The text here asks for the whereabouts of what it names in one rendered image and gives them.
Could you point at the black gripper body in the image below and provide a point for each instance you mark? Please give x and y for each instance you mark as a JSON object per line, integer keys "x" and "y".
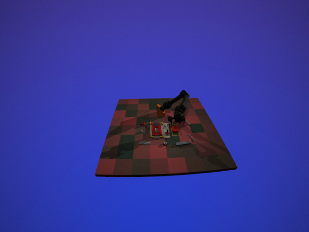
{"x": 170, "y": 118}

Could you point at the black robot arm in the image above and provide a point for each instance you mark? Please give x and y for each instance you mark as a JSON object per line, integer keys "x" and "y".
{"x": 179, "y": 110}

